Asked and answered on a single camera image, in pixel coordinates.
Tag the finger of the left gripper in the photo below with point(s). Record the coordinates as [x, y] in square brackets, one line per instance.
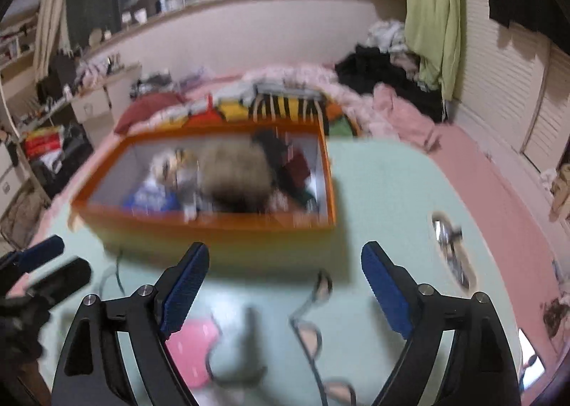
[60, 284]
[42, 252]

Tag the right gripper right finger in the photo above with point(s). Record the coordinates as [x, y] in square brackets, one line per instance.
[480, 369]

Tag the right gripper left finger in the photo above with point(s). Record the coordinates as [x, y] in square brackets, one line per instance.
[91, 369]

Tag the blue durex tin box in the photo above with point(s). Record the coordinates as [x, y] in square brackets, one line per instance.
[150, 198]

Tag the white furry pouch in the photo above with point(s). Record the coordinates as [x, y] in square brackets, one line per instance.
[164, 168]

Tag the brown furry pouch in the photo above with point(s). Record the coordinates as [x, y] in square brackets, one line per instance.
[235, 174]

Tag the dark box red cross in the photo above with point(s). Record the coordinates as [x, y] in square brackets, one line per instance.
[293, 174]

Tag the black lace fabric bundle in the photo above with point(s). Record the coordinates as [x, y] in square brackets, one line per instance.
[278, 153]

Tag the red packaging box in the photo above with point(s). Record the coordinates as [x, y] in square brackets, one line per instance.
[43, 141]

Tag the white drawer cabinet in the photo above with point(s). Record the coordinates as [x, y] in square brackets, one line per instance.
[99, 109]

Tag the dark red pillow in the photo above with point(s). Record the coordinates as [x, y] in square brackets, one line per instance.
[144, 107]

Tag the orange gradient cardboard box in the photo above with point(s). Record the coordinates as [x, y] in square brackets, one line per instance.
[127, 165]

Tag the cartoon print blanket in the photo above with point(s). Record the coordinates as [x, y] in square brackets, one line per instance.
[271, 102]

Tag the black clothes pile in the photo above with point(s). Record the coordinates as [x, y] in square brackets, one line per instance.
[363, 69]

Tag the white clothes pile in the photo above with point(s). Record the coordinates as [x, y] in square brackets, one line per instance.
[388, 37]

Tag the green hanging garment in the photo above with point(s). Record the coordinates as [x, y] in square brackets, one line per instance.
[433, 31]

